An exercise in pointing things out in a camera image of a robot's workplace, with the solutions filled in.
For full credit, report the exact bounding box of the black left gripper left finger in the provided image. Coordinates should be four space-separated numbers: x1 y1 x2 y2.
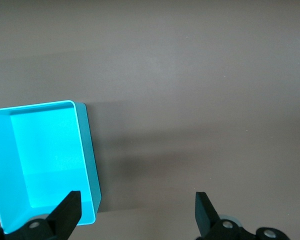
0 190 82 240

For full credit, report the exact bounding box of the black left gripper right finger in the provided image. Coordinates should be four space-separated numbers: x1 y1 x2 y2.
194 191 290 240

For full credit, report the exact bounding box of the cyan plastic bin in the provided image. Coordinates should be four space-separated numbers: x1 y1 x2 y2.
0 100 102 235

